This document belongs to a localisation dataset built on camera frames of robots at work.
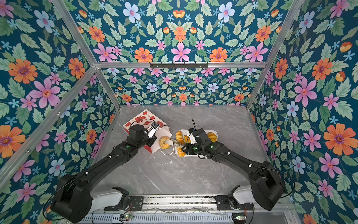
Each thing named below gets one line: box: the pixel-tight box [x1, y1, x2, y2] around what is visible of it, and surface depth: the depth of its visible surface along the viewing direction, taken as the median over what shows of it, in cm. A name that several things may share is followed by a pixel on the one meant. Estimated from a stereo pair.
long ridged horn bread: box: [175, 130, 185, 145], surface depth 100 cm
